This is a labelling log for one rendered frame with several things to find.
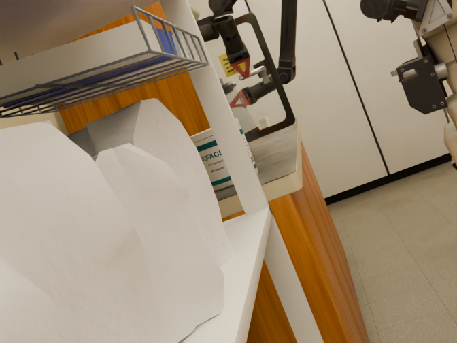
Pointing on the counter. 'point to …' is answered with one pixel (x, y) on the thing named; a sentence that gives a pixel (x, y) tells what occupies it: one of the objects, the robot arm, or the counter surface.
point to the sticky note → (229, 65)
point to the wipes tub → (205, 150)
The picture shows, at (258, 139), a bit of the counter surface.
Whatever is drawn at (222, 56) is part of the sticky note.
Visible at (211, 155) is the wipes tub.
